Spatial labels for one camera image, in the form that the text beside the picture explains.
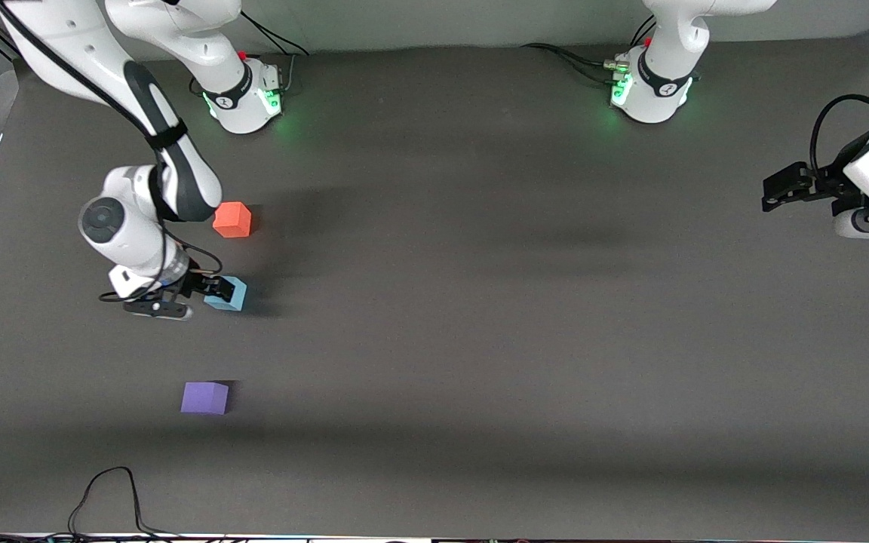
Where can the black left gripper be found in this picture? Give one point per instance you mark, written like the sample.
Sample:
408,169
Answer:
831,182

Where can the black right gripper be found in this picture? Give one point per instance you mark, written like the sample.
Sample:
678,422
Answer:
191,284

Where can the light blue foam block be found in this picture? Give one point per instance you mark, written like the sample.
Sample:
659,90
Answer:
229,298

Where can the orange foam block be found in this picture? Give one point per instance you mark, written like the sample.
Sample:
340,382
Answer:
234,220

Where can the purple foam block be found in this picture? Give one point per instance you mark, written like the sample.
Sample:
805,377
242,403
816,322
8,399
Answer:
204,398

